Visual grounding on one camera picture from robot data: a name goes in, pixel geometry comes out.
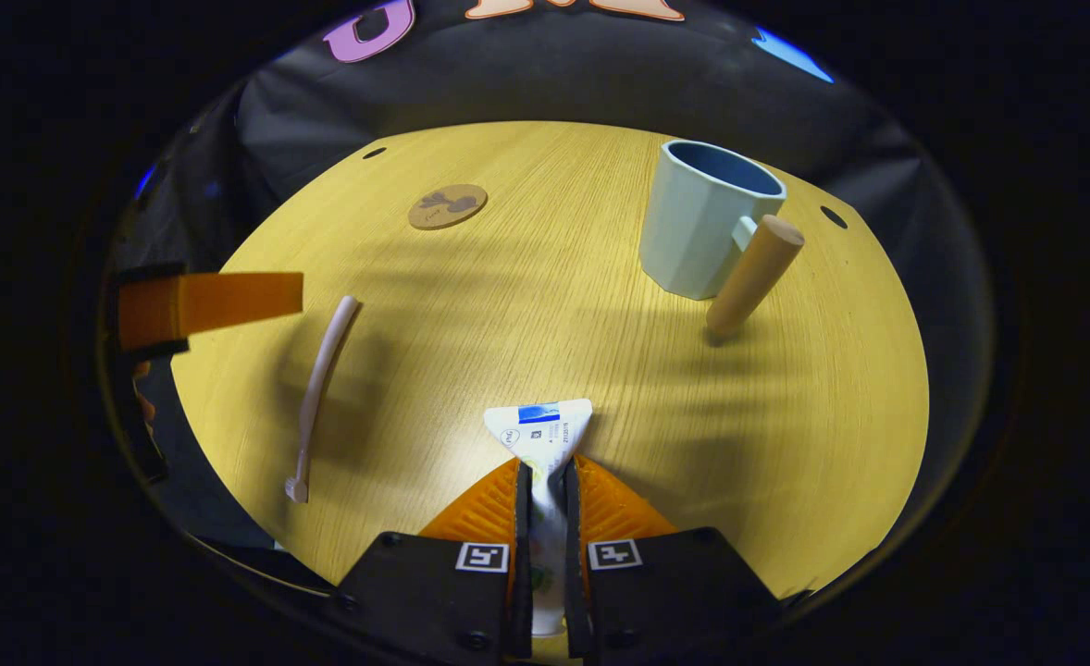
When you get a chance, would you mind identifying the round wooden coaster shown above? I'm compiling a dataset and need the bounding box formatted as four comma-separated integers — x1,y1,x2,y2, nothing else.
407,183,489,231

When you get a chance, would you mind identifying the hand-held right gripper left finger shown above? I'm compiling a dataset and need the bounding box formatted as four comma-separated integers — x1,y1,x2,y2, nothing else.
334,458,534,666

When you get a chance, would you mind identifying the black backdrop cloth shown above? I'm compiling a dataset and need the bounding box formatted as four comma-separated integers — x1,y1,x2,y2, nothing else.
101,0,1004,602

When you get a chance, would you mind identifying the light blue cup wooden handle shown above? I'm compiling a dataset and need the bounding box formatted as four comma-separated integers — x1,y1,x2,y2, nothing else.
639,139,806,339

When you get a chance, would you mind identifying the white toothpaste tube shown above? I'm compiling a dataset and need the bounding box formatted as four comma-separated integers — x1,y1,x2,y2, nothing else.
483,399,594,639

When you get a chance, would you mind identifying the pale pink toothbrush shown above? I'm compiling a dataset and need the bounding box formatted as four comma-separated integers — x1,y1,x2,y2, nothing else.
285,295,362,505

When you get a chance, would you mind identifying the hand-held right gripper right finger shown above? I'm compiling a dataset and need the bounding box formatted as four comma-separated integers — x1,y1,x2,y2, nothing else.
561,455,782,666

